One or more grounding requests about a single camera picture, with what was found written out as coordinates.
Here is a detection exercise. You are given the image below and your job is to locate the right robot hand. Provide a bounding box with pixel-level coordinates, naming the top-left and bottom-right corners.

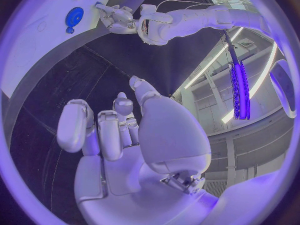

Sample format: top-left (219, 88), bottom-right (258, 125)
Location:
top-left (56, 75), bottom-right (220, 225)

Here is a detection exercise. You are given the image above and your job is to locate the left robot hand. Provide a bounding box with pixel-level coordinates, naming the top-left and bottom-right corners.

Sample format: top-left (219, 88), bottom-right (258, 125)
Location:
top-left (95, 3), bottom-right (140, 35)

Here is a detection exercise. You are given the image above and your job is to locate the white task board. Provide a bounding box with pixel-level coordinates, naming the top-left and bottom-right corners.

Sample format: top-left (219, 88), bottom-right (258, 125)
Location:
top-left (0, 0), bottom-right (163, 99)

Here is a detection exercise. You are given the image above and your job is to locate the blue gear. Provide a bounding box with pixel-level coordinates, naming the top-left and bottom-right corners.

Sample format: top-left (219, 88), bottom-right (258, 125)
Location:
top-left (64, 6), bottom-right (85, 28)

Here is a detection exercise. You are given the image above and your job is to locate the white cable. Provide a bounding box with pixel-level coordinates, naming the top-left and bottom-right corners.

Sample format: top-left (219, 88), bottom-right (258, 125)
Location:
top-left (156, 0), bottom-right (215, 11)

